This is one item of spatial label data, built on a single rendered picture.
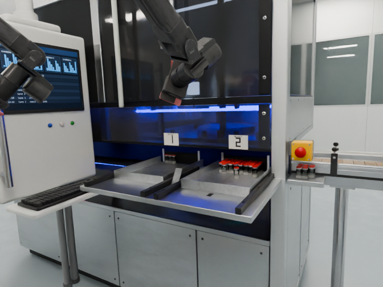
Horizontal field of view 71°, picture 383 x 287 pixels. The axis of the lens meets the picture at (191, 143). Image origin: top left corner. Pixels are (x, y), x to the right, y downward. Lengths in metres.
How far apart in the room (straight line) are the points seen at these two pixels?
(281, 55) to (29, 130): 1.10
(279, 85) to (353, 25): 4.75
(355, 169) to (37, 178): 1.35
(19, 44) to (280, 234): 1.13
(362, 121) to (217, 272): 4.68
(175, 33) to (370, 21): 5.29
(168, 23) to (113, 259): 1.50
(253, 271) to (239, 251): 0.10
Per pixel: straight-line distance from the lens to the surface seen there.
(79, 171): 1.55
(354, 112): 5.69
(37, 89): 0.96
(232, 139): 1.17
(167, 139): 1.32
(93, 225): 1.88
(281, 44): 1.12
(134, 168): 1.31
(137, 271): 1.76
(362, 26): 5.80
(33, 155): 1.41
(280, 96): 1.10
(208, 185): 0.96
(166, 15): 0.65
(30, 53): 0.94
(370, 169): 1.22
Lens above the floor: 1.19
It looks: 9 degrees down
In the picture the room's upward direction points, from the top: 2 degrees counter-clockwise
